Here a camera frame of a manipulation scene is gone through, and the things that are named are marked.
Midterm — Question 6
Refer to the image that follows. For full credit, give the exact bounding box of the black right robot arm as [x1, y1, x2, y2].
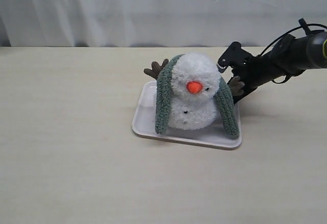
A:
[217, 30, 326, 103]

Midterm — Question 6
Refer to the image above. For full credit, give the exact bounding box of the white plastic tray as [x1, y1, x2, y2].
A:
[131, 81, 243, 150]

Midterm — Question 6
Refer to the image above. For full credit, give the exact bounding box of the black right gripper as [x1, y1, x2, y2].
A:
[217, 41, 276, 104]

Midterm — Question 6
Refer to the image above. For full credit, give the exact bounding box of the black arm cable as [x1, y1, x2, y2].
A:
[260, 18, 327, 84]

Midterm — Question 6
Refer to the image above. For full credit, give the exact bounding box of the white plush snowman toy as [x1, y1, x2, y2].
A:
[143, 52, 246, 130]

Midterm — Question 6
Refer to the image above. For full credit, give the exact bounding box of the green fuzzy knitted scarf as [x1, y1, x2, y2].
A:
[154, 54, 241, 140]

